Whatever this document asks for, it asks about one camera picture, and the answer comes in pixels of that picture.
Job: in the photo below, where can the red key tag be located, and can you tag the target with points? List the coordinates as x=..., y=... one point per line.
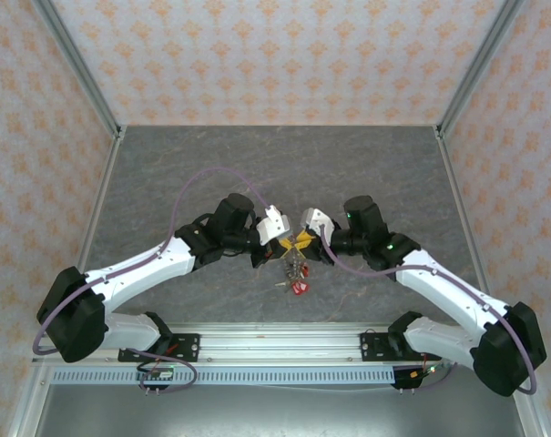
x=303, y=287
x=306, y=271
x=295, y=289

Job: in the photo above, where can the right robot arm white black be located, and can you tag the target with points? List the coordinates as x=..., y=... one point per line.
x=448, y=287

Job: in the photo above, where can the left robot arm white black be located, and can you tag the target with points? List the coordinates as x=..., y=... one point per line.
x=143, y=268

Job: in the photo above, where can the small circuit board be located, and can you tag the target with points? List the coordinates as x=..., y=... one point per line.
x=415, y=374
x=159, y=374

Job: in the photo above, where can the grey metal panel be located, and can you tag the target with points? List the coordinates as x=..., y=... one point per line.
x=279, y=414

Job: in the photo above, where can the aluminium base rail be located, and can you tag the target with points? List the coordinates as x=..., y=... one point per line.
x=279, y=346

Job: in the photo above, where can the aluminium side rail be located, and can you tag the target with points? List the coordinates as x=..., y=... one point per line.
x=98, y=205
x=460, y=205

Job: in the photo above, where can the aluminium frame post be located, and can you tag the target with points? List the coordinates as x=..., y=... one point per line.
x=476, y=68
x=81, y=68

